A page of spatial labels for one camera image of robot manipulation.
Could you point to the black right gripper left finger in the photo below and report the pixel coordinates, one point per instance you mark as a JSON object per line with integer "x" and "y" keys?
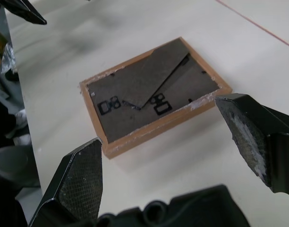
{"x": 78, "y": 184}

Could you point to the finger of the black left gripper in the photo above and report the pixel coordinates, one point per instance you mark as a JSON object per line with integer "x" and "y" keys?
{"x": 28, "y": 11}

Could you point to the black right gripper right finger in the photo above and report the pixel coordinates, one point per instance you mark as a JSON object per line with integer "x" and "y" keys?
{"x": 265, "y": 132}

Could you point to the crumpled silver foil bag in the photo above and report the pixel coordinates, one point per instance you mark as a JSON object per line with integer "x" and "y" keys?
{"x": 8, "y": 56}

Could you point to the grey round container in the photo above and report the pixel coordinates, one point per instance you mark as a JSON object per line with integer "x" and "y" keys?
{"x": 12, "y": 163}

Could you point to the crumpled white plastic bag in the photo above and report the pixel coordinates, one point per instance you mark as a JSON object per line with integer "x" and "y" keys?
{"x": 21, "y": 118}

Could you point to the wooden picture frame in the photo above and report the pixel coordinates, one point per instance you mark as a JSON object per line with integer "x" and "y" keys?
{"x": 135, "y": 94}

